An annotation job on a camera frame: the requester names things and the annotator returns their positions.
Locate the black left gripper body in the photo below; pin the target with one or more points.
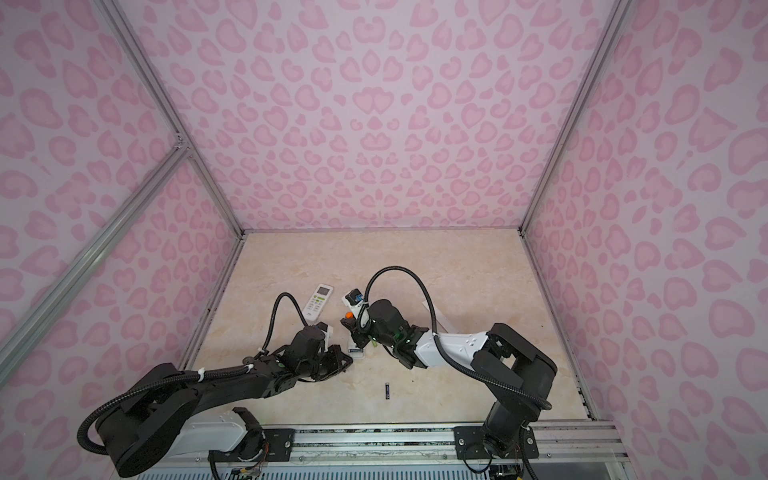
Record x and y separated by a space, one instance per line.
326 365

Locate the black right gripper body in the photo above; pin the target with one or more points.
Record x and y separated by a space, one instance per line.
371 333

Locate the small white remote control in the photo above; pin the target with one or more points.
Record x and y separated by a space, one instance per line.
355 352

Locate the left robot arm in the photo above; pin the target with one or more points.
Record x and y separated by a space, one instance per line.
138 428

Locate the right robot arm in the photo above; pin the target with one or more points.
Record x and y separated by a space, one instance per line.
517 373

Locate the white remote with green buttons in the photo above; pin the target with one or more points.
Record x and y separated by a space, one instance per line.
316 303

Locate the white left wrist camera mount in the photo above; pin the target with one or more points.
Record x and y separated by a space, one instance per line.
327 332

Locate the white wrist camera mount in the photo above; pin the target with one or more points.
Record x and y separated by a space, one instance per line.
354 301
327 332

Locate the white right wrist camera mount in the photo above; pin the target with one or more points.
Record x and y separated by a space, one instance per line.
354 301

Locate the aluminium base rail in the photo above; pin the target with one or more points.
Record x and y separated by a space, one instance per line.
559 449

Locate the diagonal aluminium frame bar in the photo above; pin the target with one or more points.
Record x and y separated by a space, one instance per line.
39 319

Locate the aluminium corner frame post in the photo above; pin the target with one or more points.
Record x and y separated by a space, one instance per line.
130 43

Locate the right rear aluminium frame post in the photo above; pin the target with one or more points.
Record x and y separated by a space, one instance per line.
620 13

